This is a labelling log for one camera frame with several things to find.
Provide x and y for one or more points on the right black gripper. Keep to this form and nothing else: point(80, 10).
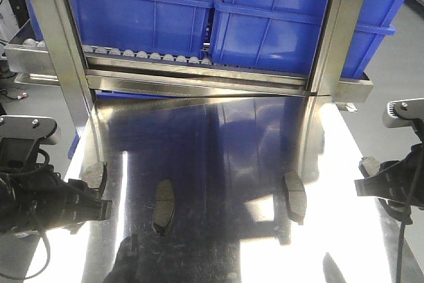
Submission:
point(399, 185)

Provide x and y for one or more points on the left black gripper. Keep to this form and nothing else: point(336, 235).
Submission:
point(39, 198)

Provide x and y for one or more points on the grey brake pad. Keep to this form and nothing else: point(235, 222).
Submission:
point(95, 176)
point(295, 196)
point(164, 207)
point(369, 166)

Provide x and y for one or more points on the left blue plastic bin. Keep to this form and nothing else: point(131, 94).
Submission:
point(176, 27)

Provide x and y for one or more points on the blue plastic bin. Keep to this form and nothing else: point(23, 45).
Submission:
point(176, 27)
point(282, 35)

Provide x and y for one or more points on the right blue plastic bin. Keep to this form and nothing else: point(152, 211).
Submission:
point(282, 35)

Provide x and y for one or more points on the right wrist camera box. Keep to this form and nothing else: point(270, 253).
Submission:
point(402, 113)

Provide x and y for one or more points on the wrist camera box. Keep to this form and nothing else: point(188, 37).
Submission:
point(31, 128)
point(402, 113)

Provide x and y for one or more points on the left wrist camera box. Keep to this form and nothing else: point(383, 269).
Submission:
point(31, 128)

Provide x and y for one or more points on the stainless steel roller rack frame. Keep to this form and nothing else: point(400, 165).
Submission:
point(79, 74)

